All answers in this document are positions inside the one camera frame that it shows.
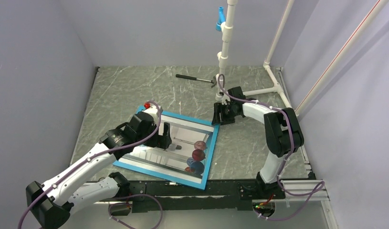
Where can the blue pipe fitting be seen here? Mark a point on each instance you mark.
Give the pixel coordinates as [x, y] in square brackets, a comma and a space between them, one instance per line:
[221, 18]

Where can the black handled hammer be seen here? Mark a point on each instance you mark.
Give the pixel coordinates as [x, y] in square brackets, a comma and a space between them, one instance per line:
[212, 81]

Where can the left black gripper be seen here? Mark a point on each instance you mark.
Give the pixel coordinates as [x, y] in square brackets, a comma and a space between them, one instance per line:
[161, 141]

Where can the blue wooden picture frame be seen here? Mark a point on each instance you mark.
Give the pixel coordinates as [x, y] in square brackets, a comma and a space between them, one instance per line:
[213, 151]

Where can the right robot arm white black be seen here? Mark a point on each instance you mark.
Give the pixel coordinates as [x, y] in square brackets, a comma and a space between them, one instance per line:
[282, 130]

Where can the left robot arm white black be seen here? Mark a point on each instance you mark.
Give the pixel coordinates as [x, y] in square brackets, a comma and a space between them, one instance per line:
[55, 200]

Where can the white PVC pipe stand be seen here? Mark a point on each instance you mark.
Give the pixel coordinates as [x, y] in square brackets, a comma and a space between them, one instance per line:
[277, 87]

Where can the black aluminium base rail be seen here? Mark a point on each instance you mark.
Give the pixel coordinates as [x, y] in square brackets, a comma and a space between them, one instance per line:
[239, 194]

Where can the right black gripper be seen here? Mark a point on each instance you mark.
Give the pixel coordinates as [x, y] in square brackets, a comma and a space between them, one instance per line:
[219, 108]

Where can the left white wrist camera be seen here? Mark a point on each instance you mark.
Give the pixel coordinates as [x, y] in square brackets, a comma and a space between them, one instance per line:
[152, 110]

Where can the printed photo with white border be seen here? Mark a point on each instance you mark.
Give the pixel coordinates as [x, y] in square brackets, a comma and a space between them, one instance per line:
[188, 151]

